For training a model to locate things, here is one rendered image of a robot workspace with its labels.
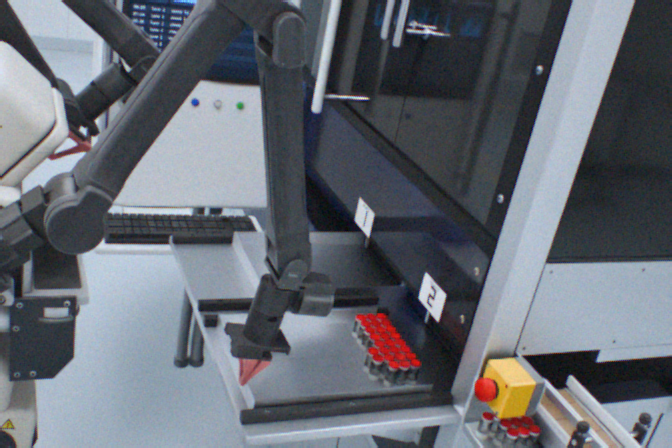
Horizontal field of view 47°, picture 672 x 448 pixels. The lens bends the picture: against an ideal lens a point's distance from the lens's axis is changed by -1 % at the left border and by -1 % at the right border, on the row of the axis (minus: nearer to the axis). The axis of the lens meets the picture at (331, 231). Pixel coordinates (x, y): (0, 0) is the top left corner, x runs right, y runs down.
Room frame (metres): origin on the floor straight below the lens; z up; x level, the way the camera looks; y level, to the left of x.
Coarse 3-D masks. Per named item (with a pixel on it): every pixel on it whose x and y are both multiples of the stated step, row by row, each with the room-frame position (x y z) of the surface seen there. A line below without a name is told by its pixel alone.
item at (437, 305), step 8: (424, 280) 1.34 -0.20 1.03; (432, 280) 1.32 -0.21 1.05; (424, 288) 1.33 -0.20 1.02; (440, 288) 1.29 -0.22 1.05; (424, 296) 1.33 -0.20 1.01; (432, 296) 1.30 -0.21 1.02; (440, 296) 1.28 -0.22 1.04; (424, 304) 1.32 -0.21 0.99; (432, 304) 1.30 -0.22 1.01; (440, 304) 1.27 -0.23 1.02; (432, 312) 1.29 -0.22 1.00; (440, 312) 1.27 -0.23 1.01
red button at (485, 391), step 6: (480, 378) 1.08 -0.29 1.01; (486, 378) 1.08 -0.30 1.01; (480, 384) 1.07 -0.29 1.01; (486, 384) 1.06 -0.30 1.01; (492, 384) 1.06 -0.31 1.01; (480, 390) 1.06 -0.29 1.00; (486, 390) 1.05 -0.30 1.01; (492, 390) 1.06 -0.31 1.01; (480, 396) 1.06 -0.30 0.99; (486, 396) 1.05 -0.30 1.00; (492, 396) 1.05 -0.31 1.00
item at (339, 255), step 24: (240, 240) 1.58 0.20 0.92; (312, 240) 1.70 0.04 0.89; (336, 240) 1.73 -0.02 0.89; (360, 240) 1.76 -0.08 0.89; (336, 264) 1.62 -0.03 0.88; (360, 264) 1.65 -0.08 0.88; (336, 288) 1.45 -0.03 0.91; (360, 288) 1.48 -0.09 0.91; (384, 288) 1.50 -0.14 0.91; (408, 288) 1.53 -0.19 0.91
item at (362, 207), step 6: (360, 198) 1.65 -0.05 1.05; (360, 204) 1.64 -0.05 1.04; (360, 210) 1.63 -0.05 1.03; (366, 210) 1.61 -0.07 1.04; (360, 216) 1.63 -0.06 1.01; (372, 216) 1.58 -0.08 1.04; (360, 222) 1.62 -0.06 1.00; (366, 222) 1.60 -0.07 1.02; (366, 228) 1.59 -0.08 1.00; (366, 234) 1.59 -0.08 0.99
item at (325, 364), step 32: (224, 320) 1.26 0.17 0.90; (288, 320) 1.32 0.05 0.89; (320, 320) 1.35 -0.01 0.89; (352, 320) 1.38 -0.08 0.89; (320, 352) 1.25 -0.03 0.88; (352, 352) 1.27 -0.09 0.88; (256, 384) 1.11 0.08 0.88; (288, 384) 1.13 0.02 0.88; (320, 384) 1.15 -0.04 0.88; (352, 384) 1.17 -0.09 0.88; (416, 384) 1.21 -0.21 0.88
